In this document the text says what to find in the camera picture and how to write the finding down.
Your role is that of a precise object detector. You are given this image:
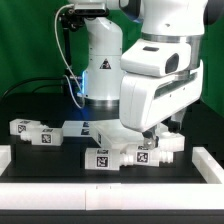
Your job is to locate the white square tabletop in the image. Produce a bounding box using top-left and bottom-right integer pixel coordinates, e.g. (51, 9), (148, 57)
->
(89, 119), (185, 153)

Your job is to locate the white fence bar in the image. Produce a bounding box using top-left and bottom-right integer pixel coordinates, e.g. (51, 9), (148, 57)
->
(0, 183), (224, 210)
(0, 145), (11, 176)
(192, 147), (224, 184)

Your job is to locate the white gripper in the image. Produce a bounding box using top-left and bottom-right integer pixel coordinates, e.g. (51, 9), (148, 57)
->
(119, 61), (204, 150)

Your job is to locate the white fiducial marker sheet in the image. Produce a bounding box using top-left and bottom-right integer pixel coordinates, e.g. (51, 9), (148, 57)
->
(62, 121), (90, 137)

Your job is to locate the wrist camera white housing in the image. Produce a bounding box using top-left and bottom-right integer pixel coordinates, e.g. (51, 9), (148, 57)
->
(121, 39), (191, 77)

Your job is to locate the white front fence bar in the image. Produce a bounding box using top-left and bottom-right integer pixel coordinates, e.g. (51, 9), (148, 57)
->
(0, 183), (224, 210)

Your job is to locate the black cable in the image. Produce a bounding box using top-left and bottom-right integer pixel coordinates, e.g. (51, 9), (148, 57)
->
(0, 76), (68, 101)

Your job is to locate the white cable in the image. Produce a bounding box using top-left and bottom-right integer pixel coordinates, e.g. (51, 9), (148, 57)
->
(54, 3), (86, 110)

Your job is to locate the black camera on stand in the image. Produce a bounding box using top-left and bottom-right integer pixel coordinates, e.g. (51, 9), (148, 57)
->
(59, 8), (84, 76)

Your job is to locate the white right fence bar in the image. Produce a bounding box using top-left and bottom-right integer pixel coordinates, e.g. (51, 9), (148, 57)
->
(192, 147), (224, 184)

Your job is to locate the white left fence bar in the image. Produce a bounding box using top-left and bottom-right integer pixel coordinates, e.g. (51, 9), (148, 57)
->
(0, 145), (11, 176)

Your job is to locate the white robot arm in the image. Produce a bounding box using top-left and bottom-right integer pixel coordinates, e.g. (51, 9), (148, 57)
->
(68, 0), (224, 148)

